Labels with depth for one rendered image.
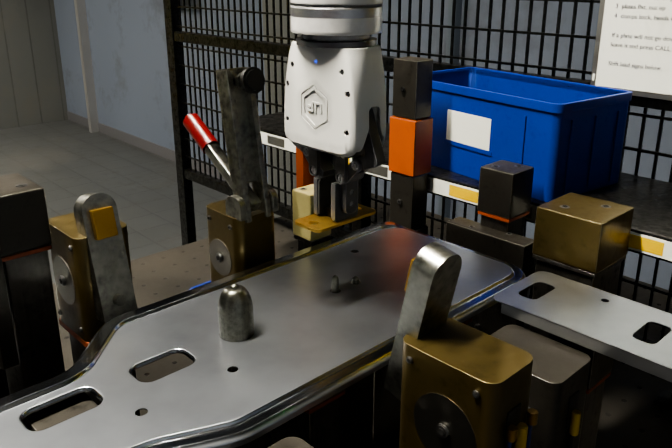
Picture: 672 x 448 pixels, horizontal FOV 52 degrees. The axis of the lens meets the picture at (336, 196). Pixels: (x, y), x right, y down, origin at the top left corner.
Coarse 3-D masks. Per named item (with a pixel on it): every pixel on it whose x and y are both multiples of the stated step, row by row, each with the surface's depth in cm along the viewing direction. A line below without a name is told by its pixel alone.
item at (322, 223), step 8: (328, 208) 68; (360, 208) 71; (368, 208) 71; (312, 216) 68; (320, 216) 68; (328, 216) 68; (360, 216) 69; (296, 224) 67; (304, 224) 66; (312, 224) 66; (320, 224) 66; (328, 224) 66; (336, 224) 66; (344, 224) 67; (320, 232) 65
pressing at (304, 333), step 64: (320, 256) 80; (384, 256) 80; (128, 320) 65; (192, 320) 65; (256, 320) 65; (320, 320) 65; (384, 320) 65; (64, 384) 55; (128, 384) 55; (192, 384) 55; (256, 384) 55; (320, 384) 56
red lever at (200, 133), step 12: (192, 120) 84; (192, 132) 83; (204, 132) 83; (204, 144) 82; (216, 144) 83; (216, 156) 81; (228, 168) 80; (228, 180) 80; (252, 192) 79; (252, 204) 78
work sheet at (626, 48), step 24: (600, 0) 99; (624, 0) 97; (648, 0) 94; (600, 24) 100; (624, 24) 97; (648, 24) 95; (600, 48) 101; (624, 48) 98; (648, 48) 96; (600, 72) 101; (624, 72) 99; (648, 72) 96; (648, 96) 97
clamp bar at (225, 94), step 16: (224, 80) 75; (240, 80) 73; (256, 80) 73; (224, 96) 75; (240, 96) 77; (224, 112) 76; (240, 112) 77; (256, 112) 77; (224, 128) 77; (240, 128) 77; (256, 128) 77; (240, 144) 76; (256, 144) 78; (240, 160) 76; (256, 160) 78; (240, 176) 76; (256, 176) 79; (240, 192) 77; (256, 192) 80
